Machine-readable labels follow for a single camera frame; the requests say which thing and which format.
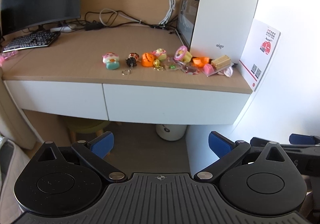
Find pink eraser biscuit blister pack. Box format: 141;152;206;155
202;55;233;77

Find orange pumpkin bowl half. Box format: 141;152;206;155
192;57;210;68

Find pink green squishy toy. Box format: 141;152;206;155
103;52;120;70

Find doll figure keychain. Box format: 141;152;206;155
122;52;139;75

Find pink donut yellow toy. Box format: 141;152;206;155
174;45;193;63

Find orange jack-o-lantern pumpkin face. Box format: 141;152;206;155
141;52;155;67

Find gold bell charm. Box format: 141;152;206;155
153;60;164;71

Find pink yellow cake squishy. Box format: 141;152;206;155
151;49;167;62

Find red white plastic packet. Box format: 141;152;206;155
163;58;200;75

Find green stool wooden legs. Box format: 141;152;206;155
61;116;111;143

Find white left drawer front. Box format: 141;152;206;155
5;81;108;120

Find white drawer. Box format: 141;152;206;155
103;84;249;125
5;81;108;120

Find white right drawer front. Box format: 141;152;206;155
103;84;249;125

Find white round bin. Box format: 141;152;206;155
156;124;187;142

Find white notice sheet QR codes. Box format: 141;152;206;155
237;21;280;91

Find black computer keyboard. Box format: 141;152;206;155
2;31;61;52

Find pink object desk edge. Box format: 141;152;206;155
0;50;18;67

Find white computer tower case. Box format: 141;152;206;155
177;0;258;63

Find black cable bundle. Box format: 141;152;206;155
58;9;178;35

